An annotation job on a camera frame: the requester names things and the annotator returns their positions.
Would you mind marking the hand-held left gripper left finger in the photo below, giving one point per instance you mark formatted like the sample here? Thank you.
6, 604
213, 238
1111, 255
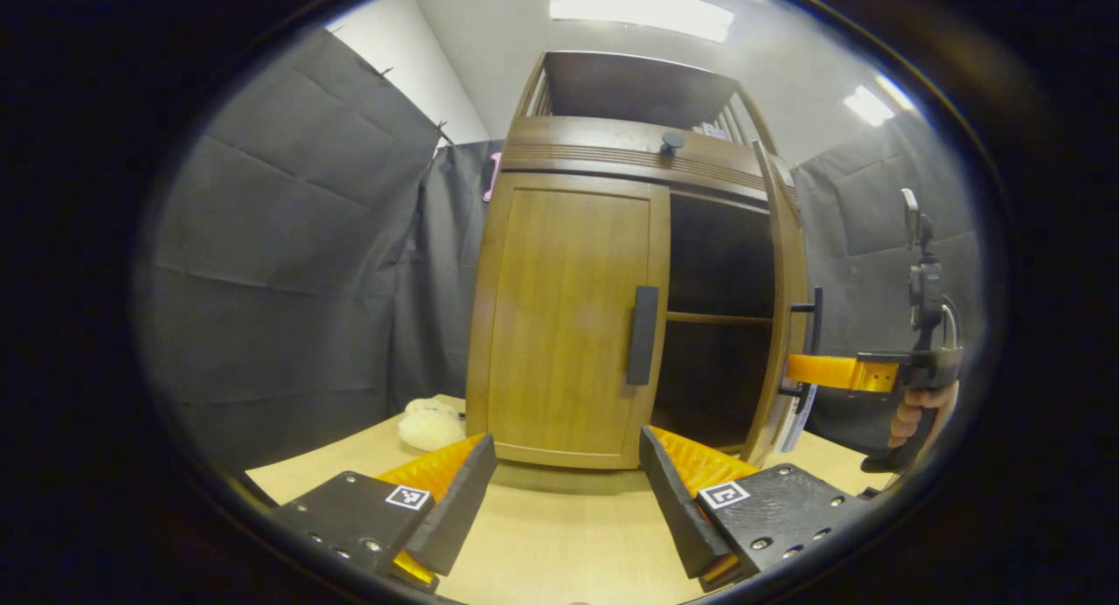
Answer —
463, 491

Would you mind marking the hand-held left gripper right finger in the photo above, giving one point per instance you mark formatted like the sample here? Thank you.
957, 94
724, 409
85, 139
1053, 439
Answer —
673, 500

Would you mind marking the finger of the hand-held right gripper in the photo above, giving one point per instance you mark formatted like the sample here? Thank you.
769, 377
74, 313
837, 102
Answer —
839, 372

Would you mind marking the wooden shoe cabinet door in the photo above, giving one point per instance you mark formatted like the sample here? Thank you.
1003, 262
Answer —
791, 255
559, 325

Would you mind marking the wooden double-door shoe cabinet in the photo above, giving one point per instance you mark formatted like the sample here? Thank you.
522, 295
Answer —
629, 150

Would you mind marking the wooden cabinet shelf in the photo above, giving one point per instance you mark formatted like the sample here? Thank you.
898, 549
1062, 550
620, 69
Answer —
717, 318

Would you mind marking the wooden cabinet drawer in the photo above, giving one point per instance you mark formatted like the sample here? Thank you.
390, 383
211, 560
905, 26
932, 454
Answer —
594, 146

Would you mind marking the white standing book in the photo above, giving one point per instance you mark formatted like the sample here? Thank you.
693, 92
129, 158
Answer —
802, 417

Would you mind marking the white plush toy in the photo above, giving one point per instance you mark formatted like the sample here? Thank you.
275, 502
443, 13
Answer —
430, 426

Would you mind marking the black backdrop cloth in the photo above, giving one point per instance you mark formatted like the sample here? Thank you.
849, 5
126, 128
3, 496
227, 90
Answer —
288, 264
861, 212

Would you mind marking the small ceiling light panel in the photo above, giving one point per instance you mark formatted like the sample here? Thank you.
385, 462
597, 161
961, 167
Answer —
870, 105

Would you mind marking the black round drawer knob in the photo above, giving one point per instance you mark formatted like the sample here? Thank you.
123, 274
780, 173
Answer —
672, 142

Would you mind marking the pink flat object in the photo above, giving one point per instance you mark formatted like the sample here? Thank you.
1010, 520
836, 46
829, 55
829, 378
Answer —
492, 177

